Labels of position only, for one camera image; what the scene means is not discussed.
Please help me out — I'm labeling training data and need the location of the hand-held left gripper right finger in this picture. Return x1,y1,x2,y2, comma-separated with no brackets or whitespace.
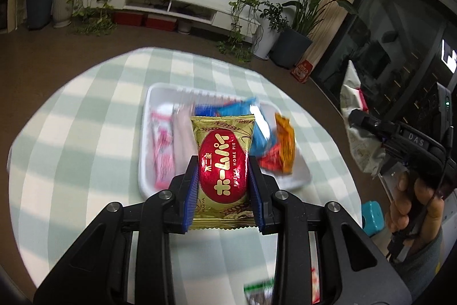
248,156,409,305

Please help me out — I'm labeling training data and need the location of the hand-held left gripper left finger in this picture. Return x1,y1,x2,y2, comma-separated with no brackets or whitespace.
34,155,200,305

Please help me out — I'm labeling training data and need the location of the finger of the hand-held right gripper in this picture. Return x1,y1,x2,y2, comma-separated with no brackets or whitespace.
348,109,400,140

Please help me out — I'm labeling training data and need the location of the white snack packet red label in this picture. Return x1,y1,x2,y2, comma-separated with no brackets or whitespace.
339,60,388,177

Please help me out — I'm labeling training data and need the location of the gold packet red oval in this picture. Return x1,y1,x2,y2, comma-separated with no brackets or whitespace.
186,115,258,230

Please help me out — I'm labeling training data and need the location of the light blue snack packet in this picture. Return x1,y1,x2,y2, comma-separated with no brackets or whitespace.
218,97,274,157

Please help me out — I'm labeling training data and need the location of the orange snack packet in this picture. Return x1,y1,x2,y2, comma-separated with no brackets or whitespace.
274,113,296,174

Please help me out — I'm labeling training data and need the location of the white plastic tray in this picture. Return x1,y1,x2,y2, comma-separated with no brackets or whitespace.
137,83,312,200

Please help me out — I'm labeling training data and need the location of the person's right forearm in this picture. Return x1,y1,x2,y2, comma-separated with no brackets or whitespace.
393,230,447,295

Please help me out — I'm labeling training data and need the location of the person's right hand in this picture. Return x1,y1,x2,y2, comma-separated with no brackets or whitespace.
387,171,445,242

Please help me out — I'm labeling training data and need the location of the small red foil packet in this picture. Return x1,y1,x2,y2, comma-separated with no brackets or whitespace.
258,144,286,173

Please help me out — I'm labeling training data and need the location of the pale pink snack packet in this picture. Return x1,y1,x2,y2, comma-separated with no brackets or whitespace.
173,110,198,166

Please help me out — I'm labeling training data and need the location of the dark glass sliding door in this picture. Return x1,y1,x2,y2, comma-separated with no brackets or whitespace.
310,0,457,134

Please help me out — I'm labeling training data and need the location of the red printed bag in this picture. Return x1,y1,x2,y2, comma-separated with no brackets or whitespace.
290,59,314,83

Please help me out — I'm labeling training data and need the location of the teal plastic stool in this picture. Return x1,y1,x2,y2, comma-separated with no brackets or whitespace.
361,201,385,237

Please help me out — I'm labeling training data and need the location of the white green snack packet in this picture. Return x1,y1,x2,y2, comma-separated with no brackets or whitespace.
244,279,275,305

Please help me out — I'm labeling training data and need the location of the dark grey square planter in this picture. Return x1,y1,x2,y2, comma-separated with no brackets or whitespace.
269,27,313,69
26,0,56,30

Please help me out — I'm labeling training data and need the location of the green white checkered tablecloth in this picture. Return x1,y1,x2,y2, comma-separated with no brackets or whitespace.
7,47,365,305

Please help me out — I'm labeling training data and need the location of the tall white ribbed pot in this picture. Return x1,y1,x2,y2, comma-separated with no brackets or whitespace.
252,23,281,60

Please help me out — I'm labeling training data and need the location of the bushy small-leaf plant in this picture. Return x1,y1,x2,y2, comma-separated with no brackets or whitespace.
260,1,288,30

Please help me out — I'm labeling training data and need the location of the red storage box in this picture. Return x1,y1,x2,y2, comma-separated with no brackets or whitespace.
114,11,144,26
145,15,177,31

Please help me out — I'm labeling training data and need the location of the white television cabinet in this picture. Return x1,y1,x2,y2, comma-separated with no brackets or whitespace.
107,0,265,37

